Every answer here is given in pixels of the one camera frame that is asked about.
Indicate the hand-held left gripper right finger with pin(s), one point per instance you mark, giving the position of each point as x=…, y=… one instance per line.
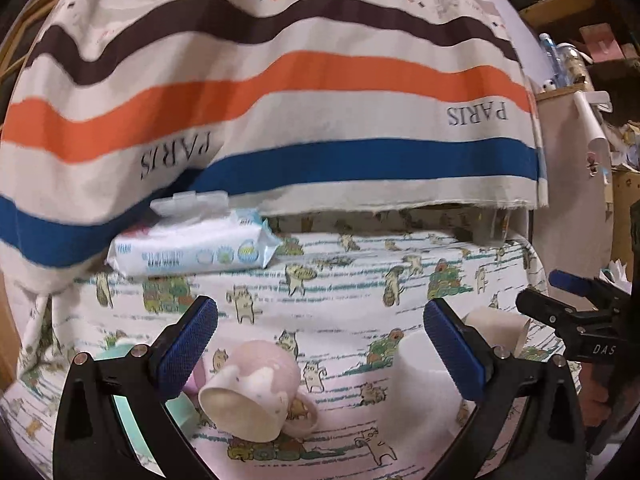
x=455, y=355

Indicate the striped cloth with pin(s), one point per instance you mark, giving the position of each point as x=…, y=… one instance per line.
x=280, y=110

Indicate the white paper roll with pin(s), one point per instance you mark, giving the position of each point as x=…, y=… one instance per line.
x=592, y=125

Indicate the small pink plastic object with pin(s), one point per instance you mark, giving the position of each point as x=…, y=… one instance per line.
x=194, y=377

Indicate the wet wipes packet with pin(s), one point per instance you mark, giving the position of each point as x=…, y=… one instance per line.
x=195, y=247

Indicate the cat printed blanket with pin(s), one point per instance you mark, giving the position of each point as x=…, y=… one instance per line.
x=350, y=300

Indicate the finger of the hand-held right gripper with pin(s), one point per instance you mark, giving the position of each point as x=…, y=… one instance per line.
x=545, y=310
x=575, y=282

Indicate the wicker basket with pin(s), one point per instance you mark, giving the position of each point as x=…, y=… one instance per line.
x=30, y=15

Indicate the printed label bottle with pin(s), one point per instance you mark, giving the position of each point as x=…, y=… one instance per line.
x=572, y=65

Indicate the cardboard box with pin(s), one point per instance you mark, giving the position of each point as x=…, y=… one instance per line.
x=625, y=215

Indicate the wooden shelf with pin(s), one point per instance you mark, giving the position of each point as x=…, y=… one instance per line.
x=575, y=5

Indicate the beige paper cup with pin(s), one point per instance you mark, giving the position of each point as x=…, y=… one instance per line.
x=500, y=327

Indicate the white cup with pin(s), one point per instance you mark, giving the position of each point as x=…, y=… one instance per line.
x=417, y=360

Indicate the clear glass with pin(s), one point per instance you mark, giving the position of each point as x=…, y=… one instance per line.
x=492, y=227

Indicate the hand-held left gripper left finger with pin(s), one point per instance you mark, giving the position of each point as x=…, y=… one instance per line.
x=187, y=345

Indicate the pink speckled cup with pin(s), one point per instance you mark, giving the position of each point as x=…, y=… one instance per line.
x=260, y=385

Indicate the blue capped bottle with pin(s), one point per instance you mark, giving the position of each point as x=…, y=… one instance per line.
x=550, y=60

